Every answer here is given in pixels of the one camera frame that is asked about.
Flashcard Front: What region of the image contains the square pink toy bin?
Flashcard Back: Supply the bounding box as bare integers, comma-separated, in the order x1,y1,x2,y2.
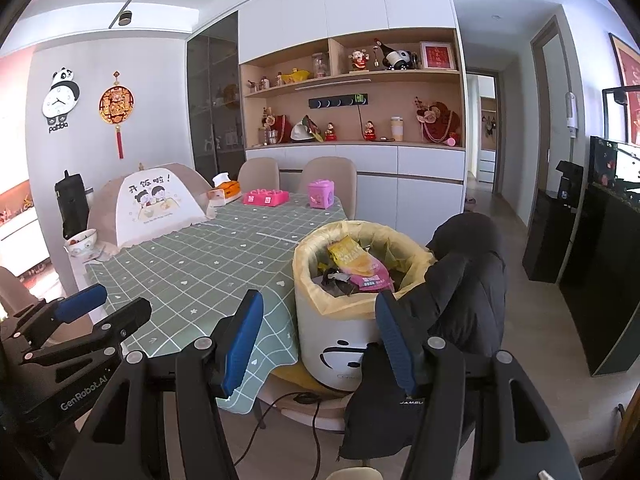
306,178,337,209

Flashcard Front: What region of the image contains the white wooden shelf cabinet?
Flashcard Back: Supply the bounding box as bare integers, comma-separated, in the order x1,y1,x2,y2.
237,0,467,221

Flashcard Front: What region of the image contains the white patterned cloth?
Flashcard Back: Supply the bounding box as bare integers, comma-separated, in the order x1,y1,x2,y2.
85,242,118,263

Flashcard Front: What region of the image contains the flat pink toy box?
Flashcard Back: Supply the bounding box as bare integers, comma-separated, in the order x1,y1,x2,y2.
242,187,291,207

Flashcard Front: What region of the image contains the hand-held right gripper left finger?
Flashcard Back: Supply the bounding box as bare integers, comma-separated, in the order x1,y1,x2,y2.
60,290,265,480

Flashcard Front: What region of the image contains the black power rail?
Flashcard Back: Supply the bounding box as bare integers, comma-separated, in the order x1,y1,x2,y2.
308,94,370,109

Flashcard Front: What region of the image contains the red wall picture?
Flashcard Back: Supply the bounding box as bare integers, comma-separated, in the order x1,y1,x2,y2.
609,32,640,148

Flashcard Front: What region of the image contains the black jacket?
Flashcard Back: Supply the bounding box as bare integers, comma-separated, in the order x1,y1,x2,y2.
340,212,508,461

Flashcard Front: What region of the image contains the pink white packet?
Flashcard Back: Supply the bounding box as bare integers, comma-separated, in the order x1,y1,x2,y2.
350,270,393,293

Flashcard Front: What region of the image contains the white bowl with food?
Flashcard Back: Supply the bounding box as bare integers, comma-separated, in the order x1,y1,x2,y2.
65,228,98,258

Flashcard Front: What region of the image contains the green checkered tablecloth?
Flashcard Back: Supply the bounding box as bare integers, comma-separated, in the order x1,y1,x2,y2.
85,192,351,413

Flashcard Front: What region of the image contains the panda plush with bottle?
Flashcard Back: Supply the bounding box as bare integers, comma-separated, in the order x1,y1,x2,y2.
374,38,421,71

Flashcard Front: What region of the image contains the mesh food cover tent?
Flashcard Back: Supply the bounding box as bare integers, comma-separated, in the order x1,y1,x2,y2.
87,162,216,248

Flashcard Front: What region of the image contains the dark glass cabinet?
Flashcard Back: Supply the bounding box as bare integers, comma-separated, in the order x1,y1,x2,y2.
186,10,247,181

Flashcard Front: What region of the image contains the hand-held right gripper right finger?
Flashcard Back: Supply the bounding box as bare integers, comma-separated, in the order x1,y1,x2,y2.
375,291,583,480

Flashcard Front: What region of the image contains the orange tissue box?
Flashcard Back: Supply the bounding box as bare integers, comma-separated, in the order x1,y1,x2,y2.
206,172,242,207

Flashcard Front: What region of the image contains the black wrapper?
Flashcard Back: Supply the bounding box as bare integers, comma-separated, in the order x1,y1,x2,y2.
320,267,361,296

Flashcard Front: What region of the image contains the white trash bin yellow liner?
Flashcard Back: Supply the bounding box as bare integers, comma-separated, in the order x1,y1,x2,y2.
292,220,436,393

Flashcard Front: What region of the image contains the black low cabinet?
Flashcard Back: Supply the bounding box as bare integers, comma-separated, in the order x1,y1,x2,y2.
522,190,588,283

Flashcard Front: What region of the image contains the red gold knot ornament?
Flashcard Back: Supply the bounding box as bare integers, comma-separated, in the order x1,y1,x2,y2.
98,71,137,161

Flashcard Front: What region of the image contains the red framed picture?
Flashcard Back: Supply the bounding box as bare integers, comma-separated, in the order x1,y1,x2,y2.
419,41,458,71

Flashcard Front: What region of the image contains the black countertop appliance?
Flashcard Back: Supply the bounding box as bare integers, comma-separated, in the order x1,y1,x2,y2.
556,160,585,208

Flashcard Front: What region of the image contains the yellow snack packet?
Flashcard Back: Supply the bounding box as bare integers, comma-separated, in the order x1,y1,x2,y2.
327,239,376,275

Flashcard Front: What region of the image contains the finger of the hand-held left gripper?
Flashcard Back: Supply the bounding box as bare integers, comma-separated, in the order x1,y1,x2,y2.
24,296,153,367
11,282,108,347

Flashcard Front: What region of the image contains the white wall intercom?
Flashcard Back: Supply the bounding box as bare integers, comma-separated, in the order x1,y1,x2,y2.
564,91,578,138

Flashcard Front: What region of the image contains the red flower handbag ornament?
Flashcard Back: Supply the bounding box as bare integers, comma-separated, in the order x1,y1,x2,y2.
414,96,461,144

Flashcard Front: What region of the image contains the yellow seat cushion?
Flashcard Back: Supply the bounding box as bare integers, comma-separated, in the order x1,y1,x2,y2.
272,362,321,391

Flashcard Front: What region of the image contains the beige dining chair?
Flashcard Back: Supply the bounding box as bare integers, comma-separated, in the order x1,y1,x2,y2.
237,157,281,193
298,156,358,221
255,360,381,436

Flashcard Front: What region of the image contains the black floor cable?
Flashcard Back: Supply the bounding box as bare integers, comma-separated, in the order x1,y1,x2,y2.
252,391,326,461

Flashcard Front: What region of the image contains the grey interior door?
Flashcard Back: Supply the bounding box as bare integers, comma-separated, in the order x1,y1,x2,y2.
530,15,568,221

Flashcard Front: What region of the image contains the black bag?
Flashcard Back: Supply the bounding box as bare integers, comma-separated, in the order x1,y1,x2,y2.
54,170,91,241

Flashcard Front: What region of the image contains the panda wall clock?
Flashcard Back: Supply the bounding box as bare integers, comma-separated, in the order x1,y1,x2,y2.
42,67,81,134

